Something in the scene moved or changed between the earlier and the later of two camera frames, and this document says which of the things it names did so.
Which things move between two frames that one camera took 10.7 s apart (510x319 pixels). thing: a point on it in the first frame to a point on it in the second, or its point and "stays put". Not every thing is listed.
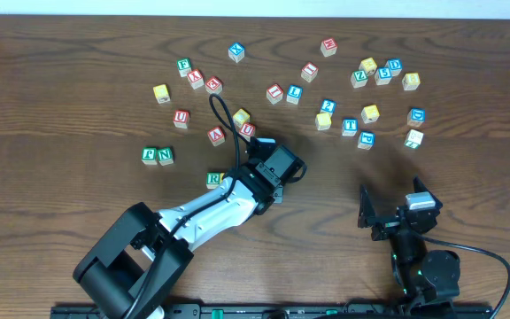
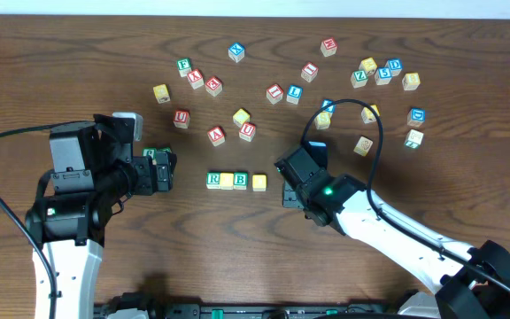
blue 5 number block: (382, 75) stays put
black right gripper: (390, 224) to (290, 195)
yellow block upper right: (369, 65) stays put
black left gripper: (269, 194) to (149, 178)
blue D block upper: (395, 66) stays put
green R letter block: (212, 180) stays put
